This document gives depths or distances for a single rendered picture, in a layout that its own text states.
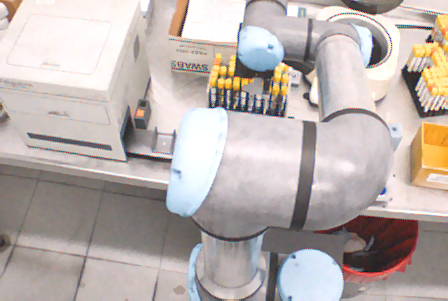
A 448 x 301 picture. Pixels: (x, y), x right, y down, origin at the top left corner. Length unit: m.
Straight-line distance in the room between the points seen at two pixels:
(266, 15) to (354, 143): 0.41
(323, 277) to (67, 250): 1.48
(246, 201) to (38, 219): 1.85
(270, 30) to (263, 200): 0.42
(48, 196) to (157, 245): 0.52
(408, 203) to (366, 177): 0.81
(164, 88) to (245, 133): 0.94
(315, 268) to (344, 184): 0.41
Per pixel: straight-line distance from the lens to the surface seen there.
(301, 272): 0.91
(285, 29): 0.89
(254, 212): 0.54
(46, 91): 1.17
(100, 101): 1.14
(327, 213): 0.54
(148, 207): 2.25
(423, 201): 1.37
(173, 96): 1.44
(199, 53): 1.40
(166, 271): 2.14
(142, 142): 1.32
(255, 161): 0.52
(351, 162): 0.53
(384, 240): 2.00
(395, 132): 1.32
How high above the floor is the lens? 2.03
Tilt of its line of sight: 55 degrees down
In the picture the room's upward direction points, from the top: 10 degrees clockwise
